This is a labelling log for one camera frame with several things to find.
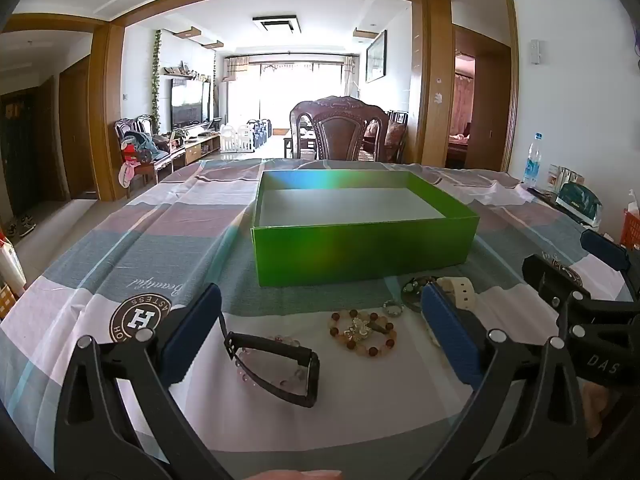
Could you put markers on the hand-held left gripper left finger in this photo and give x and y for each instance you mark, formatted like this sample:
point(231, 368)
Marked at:
point(192, 332)

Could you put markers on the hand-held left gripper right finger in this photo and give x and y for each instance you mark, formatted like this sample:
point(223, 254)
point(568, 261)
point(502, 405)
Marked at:
point(450, 335)

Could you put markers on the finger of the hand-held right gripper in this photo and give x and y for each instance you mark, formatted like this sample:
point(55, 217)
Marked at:
point(550, 277)
point(602, 250)

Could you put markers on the black wristwatch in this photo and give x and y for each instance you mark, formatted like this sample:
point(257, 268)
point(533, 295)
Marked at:
point(270, 342)

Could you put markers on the green cardboard box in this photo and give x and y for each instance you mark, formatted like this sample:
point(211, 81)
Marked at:
point(350, 255)

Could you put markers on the person's right hand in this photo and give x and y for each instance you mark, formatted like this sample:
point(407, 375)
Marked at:
point(595, 410)

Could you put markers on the person's left hand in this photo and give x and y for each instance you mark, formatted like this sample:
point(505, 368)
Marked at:
point(300, 475)

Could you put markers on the orange plastic basket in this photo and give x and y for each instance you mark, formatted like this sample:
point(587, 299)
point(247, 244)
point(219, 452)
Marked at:
point(632, 230)

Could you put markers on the box of small packets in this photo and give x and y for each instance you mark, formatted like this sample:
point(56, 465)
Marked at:
point(565, 177)

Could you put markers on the plastic water bottle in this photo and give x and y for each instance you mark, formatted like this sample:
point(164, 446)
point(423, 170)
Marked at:
point(532, 162)

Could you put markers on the wooden television cabinet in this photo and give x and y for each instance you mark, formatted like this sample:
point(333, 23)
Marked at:
point(197, 149)

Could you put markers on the wooden armchair with clothes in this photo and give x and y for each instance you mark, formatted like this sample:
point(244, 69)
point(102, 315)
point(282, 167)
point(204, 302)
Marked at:
point(142, 147)

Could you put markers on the pair of shoes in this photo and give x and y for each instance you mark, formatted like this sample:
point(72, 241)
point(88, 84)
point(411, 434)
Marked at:
point(21, 226)

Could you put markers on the white play fence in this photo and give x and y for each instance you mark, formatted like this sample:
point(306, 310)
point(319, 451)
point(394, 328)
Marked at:
point(245, 137)

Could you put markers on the wooden sofa with cushions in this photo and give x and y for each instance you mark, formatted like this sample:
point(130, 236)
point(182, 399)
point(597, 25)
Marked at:
point(387, 135)

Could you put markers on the flat screen television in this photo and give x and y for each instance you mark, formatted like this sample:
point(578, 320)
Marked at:
point(187, 102)

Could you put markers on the carved wooden dining chair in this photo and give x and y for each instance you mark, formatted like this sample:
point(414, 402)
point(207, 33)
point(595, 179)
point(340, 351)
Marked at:
point(340, 130)

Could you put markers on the dark entrance door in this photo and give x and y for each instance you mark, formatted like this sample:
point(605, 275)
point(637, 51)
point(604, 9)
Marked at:
point(20, 160)

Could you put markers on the green ivy vine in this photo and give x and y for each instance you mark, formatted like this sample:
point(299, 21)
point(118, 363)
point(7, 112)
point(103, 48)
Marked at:
point(157, 80)

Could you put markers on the beige window curtain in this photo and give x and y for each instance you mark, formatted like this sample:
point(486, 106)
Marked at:
point(235, 69)

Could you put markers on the rectangular ceiling lamp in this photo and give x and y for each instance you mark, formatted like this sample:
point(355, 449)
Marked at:
point(274, 25)

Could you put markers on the white wall switch box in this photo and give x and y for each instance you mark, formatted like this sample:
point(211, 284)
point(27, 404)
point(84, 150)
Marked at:
point(536, 52)

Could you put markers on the framed wall picture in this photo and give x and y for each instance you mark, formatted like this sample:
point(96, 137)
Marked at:
point(376, 57)

